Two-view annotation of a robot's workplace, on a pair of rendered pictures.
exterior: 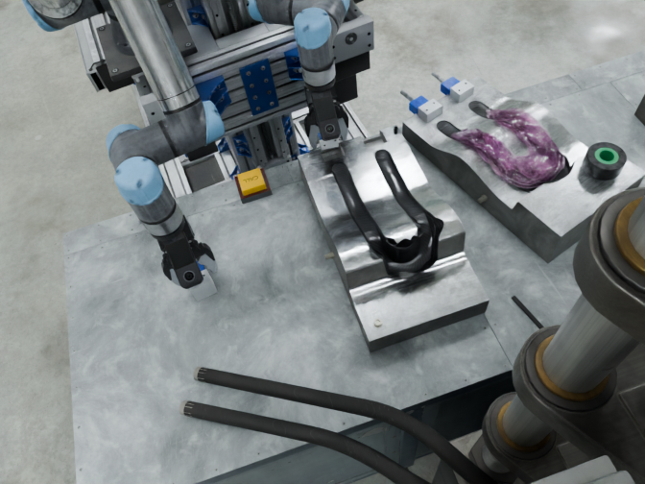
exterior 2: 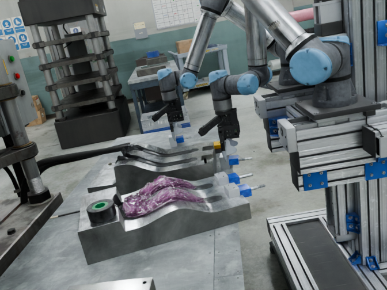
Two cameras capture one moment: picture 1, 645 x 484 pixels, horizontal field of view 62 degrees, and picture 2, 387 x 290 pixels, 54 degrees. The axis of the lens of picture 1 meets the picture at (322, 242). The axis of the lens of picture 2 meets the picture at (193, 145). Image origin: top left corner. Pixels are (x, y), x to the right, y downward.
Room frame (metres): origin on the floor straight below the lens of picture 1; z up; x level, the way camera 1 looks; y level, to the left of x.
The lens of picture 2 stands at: (1.23, -1.51, 1.40)
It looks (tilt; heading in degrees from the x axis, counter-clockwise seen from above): 18 degrees down; 105
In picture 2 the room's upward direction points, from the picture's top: 11 degrees counter-clockwise
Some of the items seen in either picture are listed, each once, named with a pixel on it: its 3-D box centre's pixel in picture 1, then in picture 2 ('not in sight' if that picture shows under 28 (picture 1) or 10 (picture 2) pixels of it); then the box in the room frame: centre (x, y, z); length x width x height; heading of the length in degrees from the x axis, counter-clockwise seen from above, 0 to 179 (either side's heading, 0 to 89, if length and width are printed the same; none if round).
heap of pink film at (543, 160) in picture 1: (512, 140); (160, 193); (0.81, -0.48, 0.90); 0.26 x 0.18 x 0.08; 25
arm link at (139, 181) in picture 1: (145, 189); (166, 80); (0.66, 0.30, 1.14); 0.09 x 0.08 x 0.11; 17
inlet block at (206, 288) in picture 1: (195, 269); (181, 138); (0.68, 0.30, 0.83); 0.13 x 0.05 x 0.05; 16
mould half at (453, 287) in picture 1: (384, 223); (154, 164); (0.68, -0.14, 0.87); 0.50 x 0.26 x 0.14; 8
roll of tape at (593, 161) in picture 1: (604, 160); (101, 210); (0.68, -0.63, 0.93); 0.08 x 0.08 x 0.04
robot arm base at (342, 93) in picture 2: not in sight; (333, 88); (1.39, -0.13, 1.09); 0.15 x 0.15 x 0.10
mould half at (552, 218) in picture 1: (511, 153); (162, 206); (0.81, -0.49, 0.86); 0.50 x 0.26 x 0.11; 25
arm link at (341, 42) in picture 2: not in sight; (330, 55); (1.39, -0.14, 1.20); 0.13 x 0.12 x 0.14; 62
